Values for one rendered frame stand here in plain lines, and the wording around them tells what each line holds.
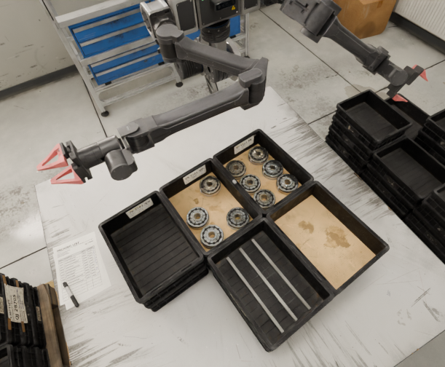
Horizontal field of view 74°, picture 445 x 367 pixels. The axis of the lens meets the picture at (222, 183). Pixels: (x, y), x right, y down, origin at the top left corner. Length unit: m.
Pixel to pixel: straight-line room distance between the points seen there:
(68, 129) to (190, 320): 2.43
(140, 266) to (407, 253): 1.20
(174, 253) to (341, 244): 0.72
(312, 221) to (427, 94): 2.42
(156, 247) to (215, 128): 0.86
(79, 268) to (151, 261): 0.41
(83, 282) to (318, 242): 1.09
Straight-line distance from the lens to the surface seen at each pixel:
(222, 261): 1.29
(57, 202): 1.85
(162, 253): 1.34
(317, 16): 1.00
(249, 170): 1.49
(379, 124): 2.34
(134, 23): 2.91
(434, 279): 1.62
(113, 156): 0.79
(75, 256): 1.64
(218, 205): 1.39
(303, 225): 1.37
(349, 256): 1.36
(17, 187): 3.12
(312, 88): 3.26
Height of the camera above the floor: 2.05
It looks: 57 degrees down
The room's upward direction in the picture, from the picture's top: 7 degrees counter-clockwise
